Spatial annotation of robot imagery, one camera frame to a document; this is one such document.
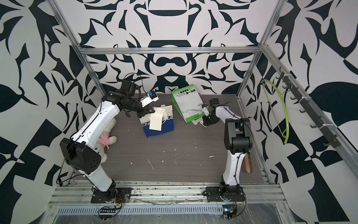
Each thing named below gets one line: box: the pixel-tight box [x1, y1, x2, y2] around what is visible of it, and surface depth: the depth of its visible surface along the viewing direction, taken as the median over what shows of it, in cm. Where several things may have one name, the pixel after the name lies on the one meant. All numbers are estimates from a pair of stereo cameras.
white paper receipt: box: [149, 107, 166, 132], surface depth 81 cm
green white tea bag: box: [170, 84, 206, 123], surface depth 110 cm
